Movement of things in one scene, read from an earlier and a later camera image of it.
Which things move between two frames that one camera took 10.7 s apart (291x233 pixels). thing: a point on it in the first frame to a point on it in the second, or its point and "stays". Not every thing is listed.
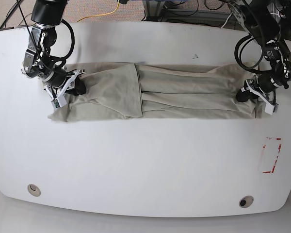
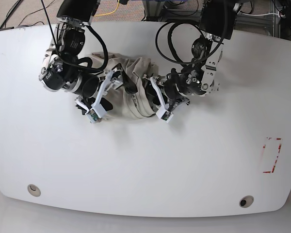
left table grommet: x=34 y=190 stays
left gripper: x=80 y=89 to x=114 y=79
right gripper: x=261 y=88 to x=157 y=89
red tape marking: x=276 y=157 stays
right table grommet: x=246 y=201 stays
